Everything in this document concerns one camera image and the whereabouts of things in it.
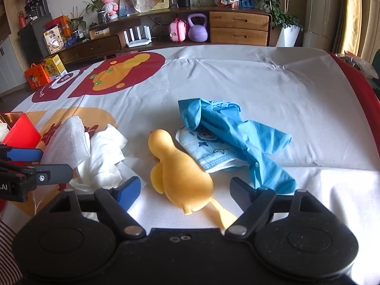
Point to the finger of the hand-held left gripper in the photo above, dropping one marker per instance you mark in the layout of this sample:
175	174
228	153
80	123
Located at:
23	154
56	173

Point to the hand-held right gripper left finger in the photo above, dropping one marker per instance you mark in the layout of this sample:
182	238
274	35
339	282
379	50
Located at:
130	188

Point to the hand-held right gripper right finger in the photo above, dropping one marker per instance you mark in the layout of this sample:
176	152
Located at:
239	187

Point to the red tin box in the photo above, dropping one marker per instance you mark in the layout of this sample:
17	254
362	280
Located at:
23	133

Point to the bag of cotton swabs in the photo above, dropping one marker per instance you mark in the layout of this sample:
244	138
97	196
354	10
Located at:
3	130

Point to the white gauze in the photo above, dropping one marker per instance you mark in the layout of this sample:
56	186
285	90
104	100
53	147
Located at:
65	142

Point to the white cloth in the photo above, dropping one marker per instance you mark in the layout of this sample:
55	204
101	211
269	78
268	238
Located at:
104	154

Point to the cartoon printed face mask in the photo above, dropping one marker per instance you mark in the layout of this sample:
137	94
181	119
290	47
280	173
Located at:
207	151

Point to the yellow rubber duck toy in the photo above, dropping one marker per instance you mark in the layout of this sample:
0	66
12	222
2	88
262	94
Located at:
184	178

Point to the blue nitrile glove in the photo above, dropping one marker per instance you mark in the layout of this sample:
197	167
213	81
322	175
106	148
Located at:
237	130

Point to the red striped cloth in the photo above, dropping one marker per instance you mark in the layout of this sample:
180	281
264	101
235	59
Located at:
7	243

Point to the orange gift box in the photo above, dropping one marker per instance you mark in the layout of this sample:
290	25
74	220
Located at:
37	77

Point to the white cupboard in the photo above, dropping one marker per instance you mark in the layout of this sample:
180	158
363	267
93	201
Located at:
10	65

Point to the yellow carton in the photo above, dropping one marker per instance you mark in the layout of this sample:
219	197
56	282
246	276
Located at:
55	65

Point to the dark cabinet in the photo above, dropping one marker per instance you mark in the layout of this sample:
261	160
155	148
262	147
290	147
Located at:
31	44

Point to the printed white tablecloth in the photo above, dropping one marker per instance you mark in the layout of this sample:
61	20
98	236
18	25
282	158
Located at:
237	74

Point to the cartoon printed snack box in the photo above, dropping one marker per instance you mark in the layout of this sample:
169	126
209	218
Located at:
54	41

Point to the red thermos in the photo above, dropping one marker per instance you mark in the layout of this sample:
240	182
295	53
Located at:
21	20

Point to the orange gift bag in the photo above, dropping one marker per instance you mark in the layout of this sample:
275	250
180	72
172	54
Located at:
63	25

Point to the small potted plant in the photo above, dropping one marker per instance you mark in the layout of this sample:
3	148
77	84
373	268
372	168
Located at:
75	25

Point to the white flat box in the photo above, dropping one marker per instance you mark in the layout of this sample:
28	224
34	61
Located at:
99	33

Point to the white router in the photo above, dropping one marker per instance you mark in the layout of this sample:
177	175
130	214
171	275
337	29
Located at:
139	42

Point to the black coffee machine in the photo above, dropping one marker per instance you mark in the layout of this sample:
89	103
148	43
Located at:
37	6

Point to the green plant in white planter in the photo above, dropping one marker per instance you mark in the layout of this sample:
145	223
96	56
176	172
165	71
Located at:
288	37

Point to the orchid in patterned pot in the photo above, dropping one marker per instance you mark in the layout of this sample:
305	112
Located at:
102	14

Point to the purple kettlebell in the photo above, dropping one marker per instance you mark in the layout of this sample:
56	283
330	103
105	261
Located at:
197	32

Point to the pink small case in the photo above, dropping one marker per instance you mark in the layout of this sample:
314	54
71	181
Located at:
177	31

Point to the wooden TV cabinet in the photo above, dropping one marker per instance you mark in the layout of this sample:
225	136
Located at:
237	20

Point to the pink plush doll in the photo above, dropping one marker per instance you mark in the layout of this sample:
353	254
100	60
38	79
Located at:
109	4

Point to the yellow curtain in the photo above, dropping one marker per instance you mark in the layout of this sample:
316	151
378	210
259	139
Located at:
350	14

